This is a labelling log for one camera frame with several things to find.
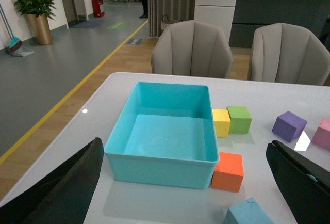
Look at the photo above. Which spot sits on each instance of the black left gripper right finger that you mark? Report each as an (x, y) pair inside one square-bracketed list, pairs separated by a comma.
[(303, 184)]

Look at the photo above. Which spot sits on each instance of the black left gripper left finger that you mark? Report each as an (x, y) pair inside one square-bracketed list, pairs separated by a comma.
[(62, 196)]

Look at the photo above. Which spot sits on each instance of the light blue foam cube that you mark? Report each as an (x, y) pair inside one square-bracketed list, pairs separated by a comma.
[(248, 211)]

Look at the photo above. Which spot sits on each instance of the pink foam cube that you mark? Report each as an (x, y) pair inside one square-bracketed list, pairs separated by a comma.
[(321, 137)]

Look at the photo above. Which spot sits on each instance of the purple foam cube far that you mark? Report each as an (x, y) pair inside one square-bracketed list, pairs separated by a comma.
[(289, 126)]

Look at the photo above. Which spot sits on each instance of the orange foam cube near bin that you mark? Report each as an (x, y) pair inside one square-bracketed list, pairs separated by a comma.
[(229, 173)]

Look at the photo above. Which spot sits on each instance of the green foam cube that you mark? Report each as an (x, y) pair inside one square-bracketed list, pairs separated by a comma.
[(240, 119)]

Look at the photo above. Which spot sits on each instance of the yellow foam cube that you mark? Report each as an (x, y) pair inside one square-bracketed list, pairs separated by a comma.
[(221, 121)]

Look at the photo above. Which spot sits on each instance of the teal plastic bin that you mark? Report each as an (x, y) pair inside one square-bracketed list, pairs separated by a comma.
[(165, 135)]

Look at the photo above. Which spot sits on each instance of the right grey armchair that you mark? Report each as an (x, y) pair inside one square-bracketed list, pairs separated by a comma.
[(286, 53)]

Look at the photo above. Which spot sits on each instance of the grey armchair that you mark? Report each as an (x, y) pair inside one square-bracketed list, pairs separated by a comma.
[(286, 53), (192, 48)]

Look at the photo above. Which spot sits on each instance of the teal broom with dustpan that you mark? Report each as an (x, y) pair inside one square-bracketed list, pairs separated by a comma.
[(16, 47)]

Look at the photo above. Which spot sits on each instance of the dark grey counter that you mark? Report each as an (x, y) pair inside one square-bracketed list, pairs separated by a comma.
[(252, 14)]

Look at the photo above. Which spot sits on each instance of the left grey armchair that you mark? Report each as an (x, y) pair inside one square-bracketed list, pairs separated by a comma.
[(192, 48)]

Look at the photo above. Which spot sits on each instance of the potted plant gold pot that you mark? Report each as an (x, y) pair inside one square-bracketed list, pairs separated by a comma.
[(38, 12)]

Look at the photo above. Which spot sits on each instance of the red trash bin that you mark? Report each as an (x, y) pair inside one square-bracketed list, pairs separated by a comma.
[(98, 8)]

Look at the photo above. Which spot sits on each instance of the woven basket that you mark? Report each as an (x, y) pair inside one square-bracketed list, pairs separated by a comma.
[(165, 22)]

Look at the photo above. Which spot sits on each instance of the white drawer cabinet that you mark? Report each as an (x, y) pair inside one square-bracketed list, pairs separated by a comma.
[(216, 12)]

